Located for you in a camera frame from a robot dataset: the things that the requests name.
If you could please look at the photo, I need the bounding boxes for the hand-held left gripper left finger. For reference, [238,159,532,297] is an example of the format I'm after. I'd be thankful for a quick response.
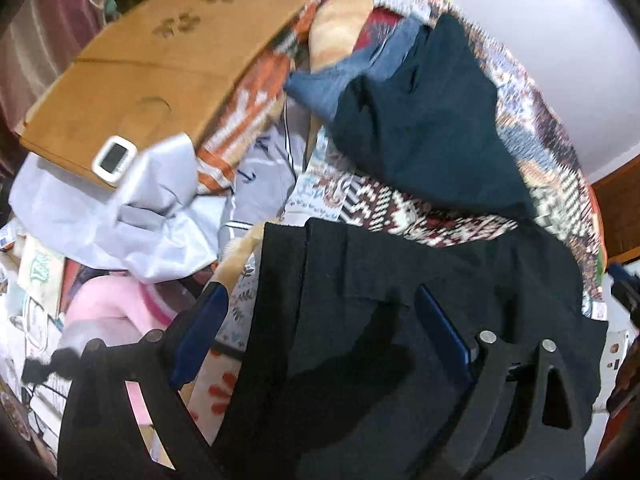
[57,282,231,480]

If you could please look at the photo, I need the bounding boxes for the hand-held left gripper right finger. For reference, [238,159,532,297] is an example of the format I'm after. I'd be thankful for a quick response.
[414,285,587,480]

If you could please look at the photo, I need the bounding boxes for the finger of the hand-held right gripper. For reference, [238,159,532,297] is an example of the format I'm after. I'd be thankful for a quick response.
[607,261,640,311]

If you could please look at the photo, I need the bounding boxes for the black pants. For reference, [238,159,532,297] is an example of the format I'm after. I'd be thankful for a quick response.
[214,217,609,480]

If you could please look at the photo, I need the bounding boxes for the grey striped pants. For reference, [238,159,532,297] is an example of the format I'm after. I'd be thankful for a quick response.
[220,122,307,241]

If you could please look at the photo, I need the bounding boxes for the wooden door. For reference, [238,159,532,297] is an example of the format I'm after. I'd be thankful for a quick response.
[591,156,640,266]

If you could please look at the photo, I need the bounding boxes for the pink cloth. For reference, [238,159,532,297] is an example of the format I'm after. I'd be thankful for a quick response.
[64,277,177,342]

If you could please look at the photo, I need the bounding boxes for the light grey garment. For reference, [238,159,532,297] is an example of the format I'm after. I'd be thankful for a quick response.
[9,132,232,286]

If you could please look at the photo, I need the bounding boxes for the patterned patchwork blanket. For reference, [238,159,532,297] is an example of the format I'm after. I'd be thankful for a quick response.
[192,0,608,318]

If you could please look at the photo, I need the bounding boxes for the white digital timer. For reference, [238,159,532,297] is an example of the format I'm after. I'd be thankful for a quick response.
[91,135,138,181]

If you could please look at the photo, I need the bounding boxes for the dark teal folded cloth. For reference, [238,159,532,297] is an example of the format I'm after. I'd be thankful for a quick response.
[330,12,539,219]

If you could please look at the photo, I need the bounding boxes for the brown cardboard box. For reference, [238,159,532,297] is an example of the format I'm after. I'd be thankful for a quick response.
[15,0,322,192]

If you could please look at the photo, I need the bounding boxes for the blue jeans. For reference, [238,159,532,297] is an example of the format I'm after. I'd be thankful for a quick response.
[284,17,432,122]

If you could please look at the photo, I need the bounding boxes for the orange beige plush blanket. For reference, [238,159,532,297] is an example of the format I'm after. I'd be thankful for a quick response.
[307,0,377,73]

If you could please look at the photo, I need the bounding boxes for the maroon curtain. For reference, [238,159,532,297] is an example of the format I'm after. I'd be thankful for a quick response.
[0,0,117,128]

